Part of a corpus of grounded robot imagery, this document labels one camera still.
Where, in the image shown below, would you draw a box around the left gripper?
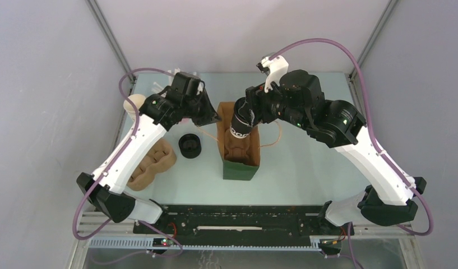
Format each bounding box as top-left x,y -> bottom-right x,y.
183,88 -> 222,127

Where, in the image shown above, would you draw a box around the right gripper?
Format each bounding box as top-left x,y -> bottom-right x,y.
238,74 -> 309,132

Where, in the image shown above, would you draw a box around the black sleeved paper cup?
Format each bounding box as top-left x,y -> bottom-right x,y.
230,101 -> 254,138

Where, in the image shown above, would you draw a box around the single brown cup carrier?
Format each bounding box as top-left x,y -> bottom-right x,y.
224,129 -> 250,165

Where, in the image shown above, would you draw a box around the green paper bag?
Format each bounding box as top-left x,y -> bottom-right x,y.
199,102 -> 282,181

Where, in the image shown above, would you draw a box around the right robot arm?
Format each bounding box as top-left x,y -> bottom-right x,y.
230,69 -> 426,234

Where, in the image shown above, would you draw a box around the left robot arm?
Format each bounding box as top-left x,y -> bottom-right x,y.
77,72 -> 220,233

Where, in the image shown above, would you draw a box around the stack of black lids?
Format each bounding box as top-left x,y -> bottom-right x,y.
178,133 -> 202,159

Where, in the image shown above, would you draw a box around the white wrapped straws bundle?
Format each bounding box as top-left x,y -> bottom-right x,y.
151,68 -> 204,95

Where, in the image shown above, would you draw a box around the brown cardboard cup carrier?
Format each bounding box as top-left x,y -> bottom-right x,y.
127,138 -> 177,191

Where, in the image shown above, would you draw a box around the stack of paper cups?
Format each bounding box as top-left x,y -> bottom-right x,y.
123,94 -> 146,121

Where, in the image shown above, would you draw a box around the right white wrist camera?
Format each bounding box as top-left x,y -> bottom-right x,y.
257,55 -> 289,93

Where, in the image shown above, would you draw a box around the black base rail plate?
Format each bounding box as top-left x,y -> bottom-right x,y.
153,205 -> 354,247

